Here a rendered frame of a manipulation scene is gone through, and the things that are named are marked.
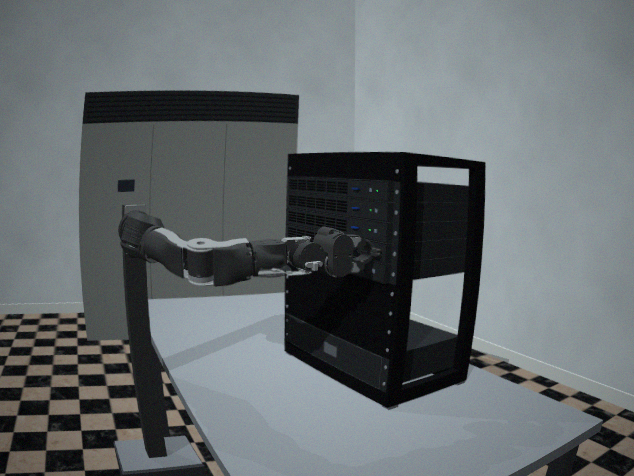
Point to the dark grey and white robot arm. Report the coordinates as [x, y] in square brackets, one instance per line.
[227, 263]

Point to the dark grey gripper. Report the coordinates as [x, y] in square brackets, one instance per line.
[338, 250]

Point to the black server rack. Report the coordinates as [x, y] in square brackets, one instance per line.
[355, 330]

